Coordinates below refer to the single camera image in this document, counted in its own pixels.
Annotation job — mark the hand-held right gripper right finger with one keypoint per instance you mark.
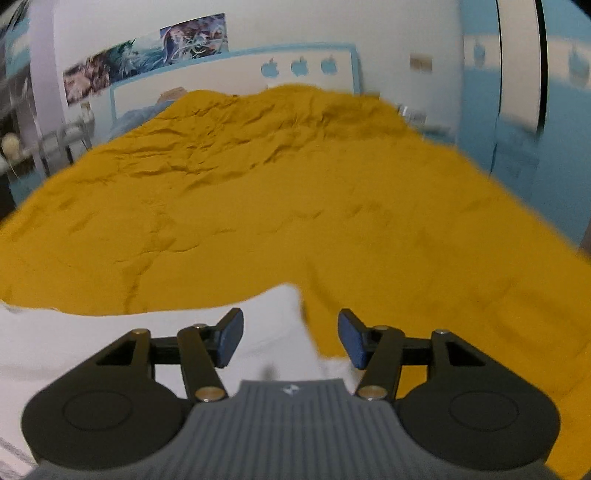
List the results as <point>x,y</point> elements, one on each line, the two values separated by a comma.
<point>352,340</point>

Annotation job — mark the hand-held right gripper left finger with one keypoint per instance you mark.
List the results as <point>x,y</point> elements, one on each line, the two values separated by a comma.
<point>231,339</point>

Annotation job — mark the white sweatshirt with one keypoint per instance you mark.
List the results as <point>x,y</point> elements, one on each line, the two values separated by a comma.
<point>115,350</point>

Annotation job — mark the mustard yellow blanket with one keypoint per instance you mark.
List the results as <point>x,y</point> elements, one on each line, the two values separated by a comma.
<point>286,198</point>

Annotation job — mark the blue pillow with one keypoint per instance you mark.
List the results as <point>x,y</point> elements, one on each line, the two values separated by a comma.
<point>138,117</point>

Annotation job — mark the white blue-trimmed headboard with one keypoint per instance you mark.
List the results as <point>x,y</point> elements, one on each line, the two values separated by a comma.
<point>231,69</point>

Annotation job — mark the blue and white wardrobe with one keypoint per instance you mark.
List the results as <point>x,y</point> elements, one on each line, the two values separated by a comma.
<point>568,152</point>

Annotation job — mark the cream round ball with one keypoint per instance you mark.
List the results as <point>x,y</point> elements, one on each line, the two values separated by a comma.
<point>11,146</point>

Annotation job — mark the wardrobe mirror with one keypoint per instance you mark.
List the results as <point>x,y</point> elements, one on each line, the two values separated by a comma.
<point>519,64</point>

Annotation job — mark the beige wall switch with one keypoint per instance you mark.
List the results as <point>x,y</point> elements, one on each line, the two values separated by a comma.
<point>421,62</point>

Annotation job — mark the anime wall poster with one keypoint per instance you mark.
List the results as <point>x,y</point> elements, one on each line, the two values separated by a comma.
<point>194,37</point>
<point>111,69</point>

